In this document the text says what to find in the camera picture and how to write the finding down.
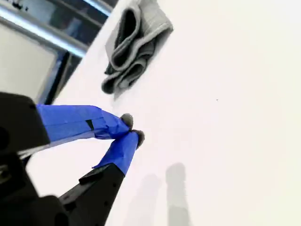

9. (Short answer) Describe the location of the white panel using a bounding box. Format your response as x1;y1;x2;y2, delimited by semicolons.
0;22;58;105

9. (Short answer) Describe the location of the grey striped towel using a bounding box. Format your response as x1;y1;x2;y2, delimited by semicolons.
101;0;174;95

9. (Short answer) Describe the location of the silver metal frame bar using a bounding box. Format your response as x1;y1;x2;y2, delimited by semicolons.
82;0;113;16
0;4;91;58

